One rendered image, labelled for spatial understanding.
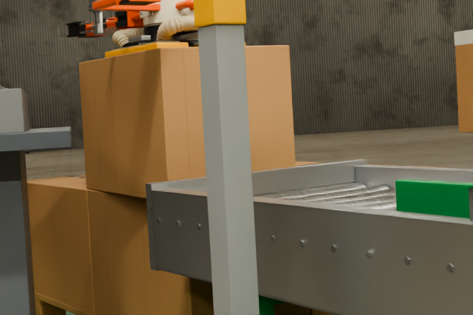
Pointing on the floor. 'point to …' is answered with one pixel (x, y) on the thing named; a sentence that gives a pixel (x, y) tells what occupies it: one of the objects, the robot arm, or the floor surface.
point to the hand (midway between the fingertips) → (110, 24)
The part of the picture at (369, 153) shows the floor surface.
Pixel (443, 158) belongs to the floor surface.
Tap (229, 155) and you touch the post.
